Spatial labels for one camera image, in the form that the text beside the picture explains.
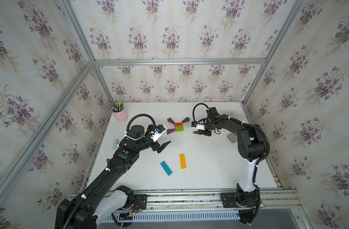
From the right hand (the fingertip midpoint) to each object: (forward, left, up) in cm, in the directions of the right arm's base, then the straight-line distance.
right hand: (203, 129), depth 101 cm
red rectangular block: (+4, +18, 0) cm, 19 cm away
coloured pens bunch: (+13, +64, +9) cm, 66 cm away
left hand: (-17, +26, +20) cm, 36 cm away
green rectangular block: (0, +17, 0) cm, 17 cm away
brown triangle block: (+9, +11, -1) cm, 15 cm away
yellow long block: (-23, +15, -2) cm, 28 cm away
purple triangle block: (+8, +24, 0) cm, 25 cm away
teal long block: (-28, +25, -1) cm, 38 cm away
